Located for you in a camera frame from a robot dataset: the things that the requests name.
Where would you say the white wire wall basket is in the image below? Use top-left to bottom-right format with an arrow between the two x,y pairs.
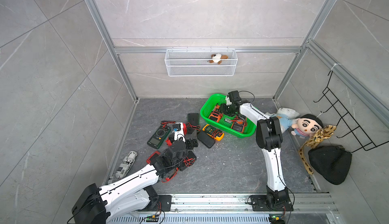
165,48 -> 238,77

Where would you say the red multimeter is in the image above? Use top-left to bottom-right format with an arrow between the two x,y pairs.
166,123 -> 187,147

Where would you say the black fabric bag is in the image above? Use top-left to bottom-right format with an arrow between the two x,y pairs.
308,146 -> 352,185

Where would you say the white black patterned tool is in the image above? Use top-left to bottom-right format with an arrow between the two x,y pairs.
115,151 -> 138,179

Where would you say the cartoon boy plush doll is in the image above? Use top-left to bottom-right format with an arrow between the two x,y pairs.
291,114 -> 324,138

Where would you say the small black multimeter with leads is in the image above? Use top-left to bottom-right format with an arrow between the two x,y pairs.
178,151 -> 197,171

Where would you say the orange multimeter with leads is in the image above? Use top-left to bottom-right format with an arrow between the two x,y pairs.
208,103 -> 223,123

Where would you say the red flat multimeter case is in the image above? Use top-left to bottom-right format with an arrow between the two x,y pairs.
146,151 -> 180,183

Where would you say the black wire wall rack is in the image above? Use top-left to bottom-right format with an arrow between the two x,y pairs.
314,71 -> 389,153

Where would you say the black multimeter far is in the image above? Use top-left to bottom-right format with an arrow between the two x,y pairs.
187,113 -> 200,126

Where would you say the dark green multimeter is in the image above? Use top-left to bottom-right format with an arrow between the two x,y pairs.
147,125 -> 171,150

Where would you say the small brown white plush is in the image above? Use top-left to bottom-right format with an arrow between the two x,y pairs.
208,53 -> 229,64

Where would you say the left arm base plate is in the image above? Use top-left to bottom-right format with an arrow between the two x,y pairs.
142,195 -> 172,212

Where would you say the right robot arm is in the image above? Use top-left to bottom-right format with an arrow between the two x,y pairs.
221,91 -> 294,211

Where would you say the black multimeter face down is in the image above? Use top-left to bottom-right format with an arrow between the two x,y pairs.
197,131 -> 215,149

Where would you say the green plastic basket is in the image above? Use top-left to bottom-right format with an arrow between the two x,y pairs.
200,93 -> 256,138

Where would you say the orange grey Victor multimeter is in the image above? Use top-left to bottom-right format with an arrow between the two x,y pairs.
231,116 -> 247,133

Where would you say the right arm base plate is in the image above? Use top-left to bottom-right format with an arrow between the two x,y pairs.
247,195 -> 294,212

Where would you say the leopard print cloth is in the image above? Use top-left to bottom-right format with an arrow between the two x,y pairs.
298,125 -> 337,175

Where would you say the yellow multimeter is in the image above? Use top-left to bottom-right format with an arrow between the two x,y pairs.
202,124 -> 224,141

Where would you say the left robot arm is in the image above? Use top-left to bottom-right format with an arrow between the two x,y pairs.
71,123 -> 199,224

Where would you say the white blue plush bear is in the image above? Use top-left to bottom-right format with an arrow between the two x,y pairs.
265,107 -> 300,133

